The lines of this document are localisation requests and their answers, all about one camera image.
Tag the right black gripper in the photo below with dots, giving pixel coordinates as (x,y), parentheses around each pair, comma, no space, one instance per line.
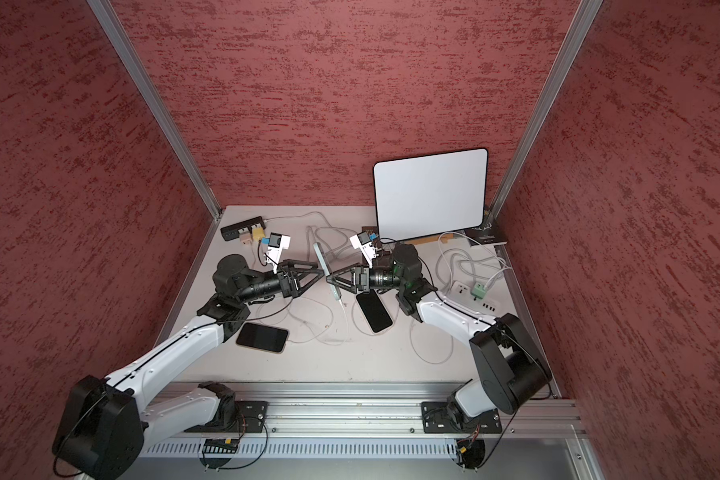
(361,277)

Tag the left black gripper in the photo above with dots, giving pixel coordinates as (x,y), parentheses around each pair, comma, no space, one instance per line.
(292,288)

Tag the blue case phone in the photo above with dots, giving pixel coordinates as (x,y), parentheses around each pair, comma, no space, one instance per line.
(374,311)

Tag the pink case phone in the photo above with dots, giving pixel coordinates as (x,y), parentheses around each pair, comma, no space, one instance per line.
(326,270)

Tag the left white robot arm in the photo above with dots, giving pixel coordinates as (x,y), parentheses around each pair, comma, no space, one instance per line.
(107,422)

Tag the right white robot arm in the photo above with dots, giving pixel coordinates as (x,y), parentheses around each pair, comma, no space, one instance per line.
(509,365)

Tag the gold edged black phone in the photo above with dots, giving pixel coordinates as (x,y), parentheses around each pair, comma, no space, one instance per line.
(262,337)

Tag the yellow charger plug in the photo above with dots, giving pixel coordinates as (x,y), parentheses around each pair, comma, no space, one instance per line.
(258,233)

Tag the pink charger plug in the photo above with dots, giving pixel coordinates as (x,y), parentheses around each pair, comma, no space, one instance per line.
(245,237)

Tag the black power strip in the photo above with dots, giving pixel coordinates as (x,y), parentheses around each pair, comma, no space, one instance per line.
(245,227)

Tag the wooden tablet stand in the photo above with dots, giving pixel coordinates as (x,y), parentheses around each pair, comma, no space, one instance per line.
(442,238)

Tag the white tablet on stand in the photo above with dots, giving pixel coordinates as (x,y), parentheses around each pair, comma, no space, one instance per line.
(431,194)

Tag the white power strip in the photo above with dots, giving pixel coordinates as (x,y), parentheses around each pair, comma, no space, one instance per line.
(460,293)

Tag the green plug adapter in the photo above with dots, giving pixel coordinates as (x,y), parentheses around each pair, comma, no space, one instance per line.
(479,291)

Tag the black box behind tablet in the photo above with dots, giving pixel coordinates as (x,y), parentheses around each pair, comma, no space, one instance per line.
(489,235)

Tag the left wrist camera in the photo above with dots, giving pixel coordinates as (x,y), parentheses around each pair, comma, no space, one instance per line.
(275,245)

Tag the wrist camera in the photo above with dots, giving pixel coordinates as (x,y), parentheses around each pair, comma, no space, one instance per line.
(275,245)
(365,242)

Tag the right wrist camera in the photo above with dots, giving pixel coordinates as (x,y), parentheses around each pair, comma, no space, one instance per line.
(365,242)

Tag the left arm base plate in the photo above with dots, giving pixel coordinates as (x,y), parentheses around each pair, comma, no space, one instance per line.
(248,417)

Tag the aluminium rail frame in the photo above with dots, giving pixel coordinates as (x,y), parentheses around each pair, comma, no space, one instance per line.
(382,421)

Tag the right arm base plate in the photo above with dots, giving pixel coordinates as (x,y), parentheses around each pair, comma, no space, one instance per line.
(436,420)

